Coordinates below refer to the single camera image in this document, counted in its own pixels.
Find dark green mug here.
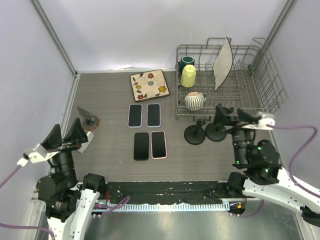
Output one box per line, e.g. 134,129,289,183
178,55,195,75

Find metal dish rack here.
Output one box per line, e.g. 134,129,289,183
175,37,287,119

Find pink case phone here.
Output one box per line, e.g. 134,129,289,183
150,131,167,159

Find floral square plate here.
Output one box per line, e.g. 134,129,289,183
129,69,170,102

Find white phone stand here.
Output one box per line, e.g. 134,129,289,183
77,131,94,154
127,104,143,128

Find black phone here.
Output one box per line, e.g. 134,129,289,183
133,132,149,161

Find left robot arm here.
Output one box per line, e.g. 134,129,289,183
36,118,107,240

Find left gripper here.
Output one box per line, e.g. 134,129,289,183
42,116,88,185

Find striped round mug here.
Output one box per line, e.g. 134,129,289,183
184,91,207,111

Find black phone stand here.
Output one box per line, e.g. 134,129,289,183
183,118,206,146
205,107,235,142

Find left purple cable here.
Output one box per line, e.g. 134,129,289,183
0,164,132,238

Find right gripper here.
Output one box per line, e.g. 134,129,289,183
211,105,257,166

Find white curved plate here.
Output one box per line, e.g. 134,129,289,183
212,37,234,91

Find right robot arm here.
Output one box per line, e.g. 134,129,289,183
205,104,320,227

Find lavender case phone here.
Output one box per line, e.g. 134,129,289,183
146,103,161,128

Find yellow faceted cup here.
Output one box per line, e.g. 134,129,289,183
180,64,197,88

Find black mounting base plate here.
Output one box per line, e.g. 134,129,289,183
99,181,244,205

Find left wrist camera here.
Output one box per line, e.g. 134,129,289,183
16,144,60,167

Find wooden base phone stand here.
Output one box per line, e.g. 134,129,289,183
77,106,100,131

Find white cable duct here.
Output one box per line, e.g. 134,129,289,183
114,202,230,213

